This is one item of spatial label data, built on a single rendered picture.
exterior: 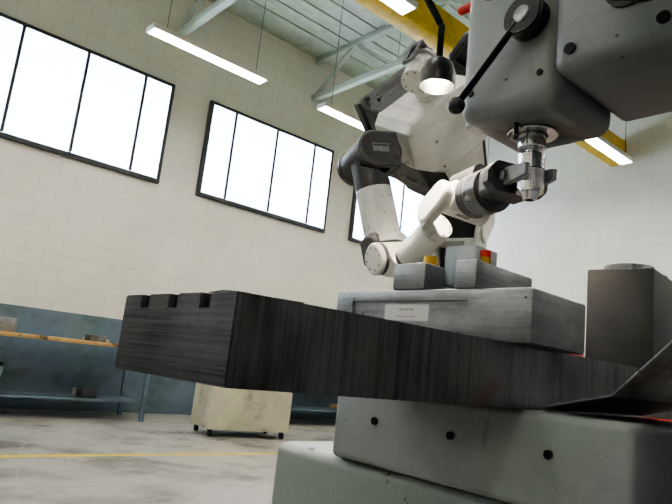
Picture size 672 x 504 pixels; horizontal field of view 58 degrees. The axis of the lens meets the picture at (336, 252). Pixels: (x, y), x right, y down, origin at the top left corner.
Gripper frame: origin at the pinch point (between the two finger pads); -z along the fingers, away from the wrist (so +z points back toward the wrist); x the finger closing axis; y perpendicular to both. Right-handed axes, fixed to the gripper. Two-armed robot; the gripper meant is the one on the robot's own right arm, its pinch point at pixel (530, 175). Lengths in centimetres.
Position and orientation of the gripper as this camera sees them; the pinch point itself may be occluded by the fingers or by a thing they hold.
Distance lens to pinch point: 110.7
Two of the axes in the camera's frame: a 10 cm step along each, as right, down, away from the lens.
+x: 9.3, 1.6, 3.2
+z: -3.4, 1.3, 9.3
